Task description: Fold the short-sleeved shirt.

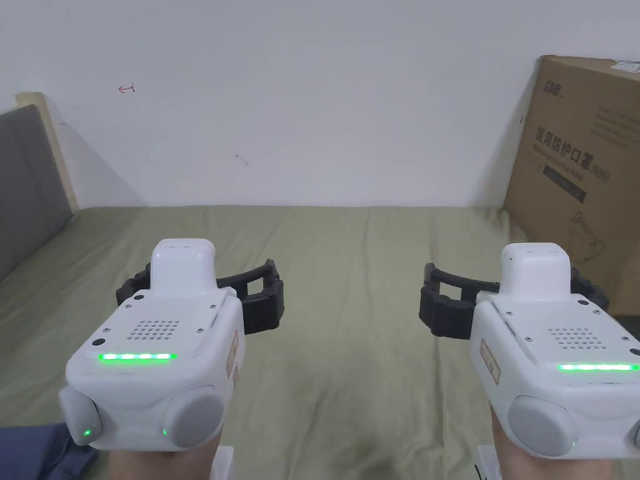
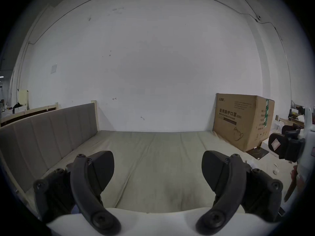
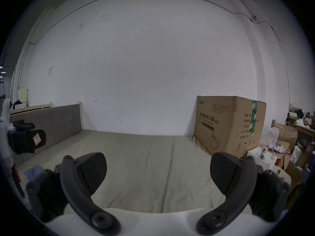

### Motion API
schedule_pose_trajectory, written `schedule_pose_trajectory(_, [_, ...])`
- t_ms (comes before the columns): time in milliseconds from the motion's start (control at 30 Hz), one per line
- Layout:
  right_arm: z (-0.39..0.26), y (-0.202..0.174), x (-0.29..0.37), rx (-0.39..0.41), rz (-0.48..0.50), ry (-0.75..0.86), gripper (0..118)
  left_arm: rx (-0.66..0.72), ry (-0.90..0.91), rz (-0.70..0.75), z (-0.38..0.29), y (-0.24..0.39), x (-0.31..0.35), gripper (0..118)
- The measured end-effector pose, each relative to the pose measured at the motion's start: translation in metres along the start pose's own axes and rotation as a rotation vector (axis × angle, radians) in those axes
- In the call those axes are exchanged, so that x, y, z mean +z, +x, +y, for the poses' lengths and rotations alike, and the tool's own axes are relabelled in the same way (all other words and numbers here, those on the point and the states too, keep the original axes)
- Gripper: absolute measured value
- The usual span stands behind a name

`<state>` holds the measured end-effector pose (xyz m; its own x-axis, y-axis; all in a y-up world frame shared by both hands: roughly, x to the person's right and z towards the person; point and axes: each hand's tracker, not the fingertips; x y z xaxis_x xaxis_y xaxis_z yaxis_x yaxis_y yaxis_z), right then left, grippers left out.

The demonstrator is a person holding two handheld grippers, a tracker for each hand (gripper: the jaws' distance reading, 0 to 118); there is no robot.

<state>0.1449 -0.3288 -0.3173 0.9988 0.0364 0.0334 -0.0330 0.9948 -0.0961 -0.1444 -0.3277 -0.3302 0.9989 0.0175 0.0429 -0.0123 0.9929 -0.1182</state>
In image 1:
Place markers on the person's right hand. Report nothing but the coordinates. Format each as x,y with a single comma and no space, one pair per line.
550,470

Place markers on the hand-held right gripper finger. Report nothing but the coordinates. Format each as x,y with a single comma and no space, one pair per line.
590,292
442,312

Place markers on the bed with pale green sheet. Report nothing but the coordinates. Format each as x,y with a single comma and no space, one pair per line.
350,300

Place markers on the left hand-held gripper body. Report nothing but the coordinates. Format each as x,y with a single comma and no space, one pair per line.
150,380

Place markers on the grey padded headboard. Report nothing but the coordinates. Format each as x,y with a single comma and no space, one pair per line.
25,175

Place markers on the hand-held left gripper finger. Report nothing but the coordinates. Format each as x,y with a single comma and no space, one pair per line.
267,305
134,285

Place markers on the dark blue garment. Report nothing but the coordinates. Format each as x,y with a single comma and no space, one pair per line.
30,455

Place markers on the brown cardboard carton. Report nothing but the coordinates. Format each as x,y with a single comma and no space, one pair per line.
575,125

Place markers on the person's left hand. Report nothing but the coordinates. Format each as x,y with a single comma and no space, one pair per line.
160,467

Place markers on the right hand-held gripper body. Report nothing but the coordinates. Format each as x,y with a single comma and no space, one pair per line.
550,385

